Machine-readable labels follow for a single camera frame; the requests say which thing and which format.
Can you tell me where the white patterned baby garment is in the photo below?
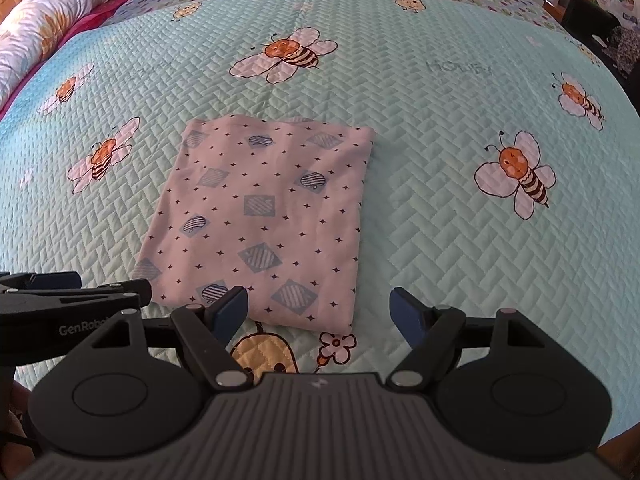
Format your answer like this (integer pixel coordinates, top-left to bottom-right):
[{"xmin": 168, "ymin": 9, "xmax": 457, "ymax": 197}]
[{"xmin": 134, "ymin": 115, "xmax": 374, "ymax": 335}]

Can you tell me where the black chair with clothes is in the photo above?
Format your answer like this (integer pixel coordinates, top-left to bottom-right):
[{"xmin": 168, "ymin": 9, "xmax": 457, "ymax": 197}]
[{"xmin": 561, "ymin": 0, "xmax": 639, "ymax": 93}]

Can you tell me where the left hand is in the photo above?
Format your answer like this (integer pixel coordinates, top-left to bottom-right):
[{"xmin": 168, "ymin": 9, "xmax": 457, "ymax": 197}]
[{"xmin": 1, "ymin": 382, "xmax": 35, "ymax": 479}]

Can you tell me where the floral long pillow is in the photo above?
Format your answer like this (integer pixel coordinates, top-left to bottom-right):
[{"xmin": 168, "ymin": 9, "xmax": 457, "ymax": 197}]
[{"xmin": 1, "ymin": 0, "xmax": 110, "ymax": 103}]

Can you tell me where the magenta bed sheet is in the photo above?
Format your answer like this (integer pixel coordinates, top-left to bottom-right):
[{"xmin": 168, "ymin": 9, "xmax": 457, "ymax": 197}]
[{"xmin": 0, "ymin": 0, "xmax": 166, "ymax": 122}]

